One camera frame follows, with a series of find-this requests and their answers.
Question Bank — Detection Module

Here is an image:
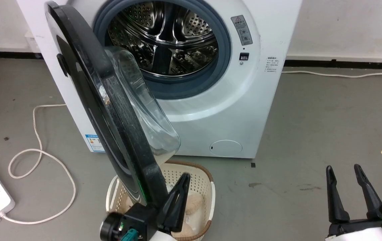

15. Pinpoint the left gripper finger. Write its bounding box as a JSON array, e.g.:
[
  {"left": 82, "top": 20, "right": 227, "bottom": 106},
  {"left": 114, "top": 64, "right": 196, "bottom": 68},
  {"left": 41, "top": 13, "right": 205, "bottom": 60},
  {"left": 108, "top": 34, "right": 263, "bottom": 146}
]
[{"left": 157, "top": 173, "right": 191, "bottom": 233}]

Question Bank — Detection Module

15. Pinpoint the thin white floor cable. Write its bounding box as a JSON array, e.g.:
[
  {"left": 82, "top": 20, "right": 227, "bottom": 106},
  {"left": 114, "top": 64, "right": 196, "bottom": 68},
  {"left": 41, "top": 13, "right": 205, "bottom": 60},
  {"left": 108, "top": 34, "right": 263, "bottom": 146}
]
[{"left": 281, "top": 65, "right": 382, "bottom": 79}]

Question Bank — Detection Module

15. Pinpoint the stainless steel washer drum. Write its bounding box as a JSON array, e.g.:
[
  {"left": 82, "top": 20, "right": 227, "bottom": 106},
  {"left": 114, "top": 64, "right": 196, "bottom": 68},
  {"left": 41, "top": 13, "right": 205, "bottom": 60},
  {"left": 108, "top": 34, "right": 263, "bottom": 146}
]
[{"left": 107, "top": 0, "right": 219, "bottom": 77}]

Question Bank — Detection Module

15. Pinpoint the grey warning sticker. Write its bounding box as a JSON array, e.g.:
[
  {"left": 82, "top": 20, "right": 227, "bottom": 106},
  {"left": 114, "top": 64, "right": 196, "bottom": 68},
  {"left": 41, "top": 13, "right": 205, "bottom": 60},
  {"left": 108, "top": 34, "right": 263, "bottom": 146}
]
[{"left": 230, "top": 14, "right": 254, "bottom": 46}]

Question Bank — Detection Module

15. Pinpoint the white front-load washing machine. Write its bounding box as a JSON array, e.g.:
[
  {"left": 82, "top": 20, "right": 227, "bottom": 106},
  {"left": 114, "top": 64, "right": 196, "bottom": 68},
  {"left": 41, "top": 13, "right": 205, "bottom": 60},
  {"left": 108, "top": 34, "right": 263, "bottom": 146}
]
[{"left": 16, "top": 0, "right": 302, "bottom": 159}]

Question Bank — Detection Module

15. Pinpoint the beige plush toy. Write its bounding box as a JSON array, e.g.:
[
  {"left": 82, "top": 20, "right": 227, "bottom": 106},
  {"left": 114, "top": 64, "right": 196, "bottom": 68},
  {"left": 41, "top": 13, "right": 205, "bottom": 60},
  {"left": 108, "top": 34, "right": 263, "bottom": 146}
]
[{"left": 185, "top": 193, "right": 204, "bottom": 215}]

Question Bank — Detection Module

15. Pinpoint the white power strip cable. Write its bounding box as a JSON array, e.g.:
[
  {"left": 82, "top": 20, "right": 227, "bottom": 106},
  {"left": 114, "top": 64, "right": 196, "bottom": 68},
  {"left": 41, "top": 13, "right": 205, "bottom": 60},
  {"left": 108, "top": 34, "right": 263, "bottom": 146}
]
[{"left": 1, "top": 103, "right": 77, "bottom": 225}]

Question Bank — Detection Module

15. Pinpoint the grey rubber door gasket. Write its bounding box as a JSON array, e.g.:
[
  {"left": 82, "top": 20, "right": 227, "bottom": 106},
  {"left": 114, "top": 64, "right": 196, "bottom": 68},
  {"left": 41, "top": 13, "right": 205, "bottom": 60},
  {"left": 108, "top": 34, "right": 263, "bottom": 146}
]
[{"left": 92, "top": 0, "right": 232, "bottom": 100}]

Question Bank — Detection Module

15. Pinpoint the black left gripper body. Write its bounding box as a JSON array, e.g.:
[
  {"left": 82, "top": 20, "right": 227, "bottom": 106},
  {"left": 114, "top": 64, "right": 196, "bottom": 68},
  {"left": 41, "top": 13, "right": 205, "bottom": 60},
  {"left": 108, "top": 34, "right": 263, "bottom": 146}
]
[{"left": 100, "top": 203, "right": 160, "bottom": 241}]

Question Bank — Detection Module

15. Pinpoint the blue energy label sticker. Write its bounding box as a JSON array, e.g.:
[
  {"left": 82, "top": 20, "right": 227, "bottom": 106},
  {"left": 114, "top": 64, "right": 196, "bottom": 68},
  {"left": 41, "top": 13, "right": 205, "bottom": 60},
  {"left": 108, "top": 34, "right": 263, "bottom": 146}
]
[{"left": 85, "top": 134, "right": 106, "bottom": 153}]

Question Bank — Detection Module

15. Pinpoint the round white filter cover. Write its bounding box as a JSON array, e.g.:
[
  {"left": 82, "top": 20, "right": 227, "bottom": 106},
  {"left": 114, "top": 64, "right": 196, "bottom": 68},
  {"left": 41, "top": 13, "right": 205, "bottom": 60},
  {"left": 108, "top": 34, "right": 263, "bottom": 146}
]
[{"left": 209, "top": 140, "right": 243, "bottom": 157}]

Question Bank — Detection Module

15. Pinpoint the black round glass washer door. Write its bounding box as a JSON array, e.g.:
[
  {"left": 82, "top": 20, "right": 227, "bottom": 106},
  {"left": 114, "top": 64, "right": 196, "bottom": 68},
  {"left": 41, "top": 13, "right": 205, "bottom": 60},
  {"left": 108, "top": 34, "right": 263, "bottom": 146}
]
[{"left": 44, "top": 0, "right": 181, "bottom": 210}]

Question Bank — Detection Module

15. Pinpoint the white perforated laundry basket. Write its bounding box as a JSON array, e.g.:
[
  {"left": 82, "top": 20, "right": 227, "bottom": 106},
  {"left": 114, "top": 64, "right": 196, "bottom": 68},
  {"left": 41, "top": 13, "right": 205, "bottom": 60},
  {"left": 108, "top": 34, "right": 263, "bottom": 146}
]
[{"left": 106, "top": 161, "right": 216, "bottom": 241}]

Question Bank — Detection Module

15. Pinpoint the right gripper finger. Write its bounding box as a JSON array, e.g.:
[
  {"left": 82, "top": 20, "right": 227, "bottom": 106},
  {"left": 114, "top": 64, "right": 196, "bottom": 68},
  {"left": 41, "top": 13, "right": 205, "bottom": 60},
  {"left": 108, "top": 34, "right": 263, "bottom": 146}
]
[
  {"left": 354, "top": 164, "right": 382, "bottom": 220},
  {"left": 326, "top": 166, "right": 350, "bottom": 224}
]

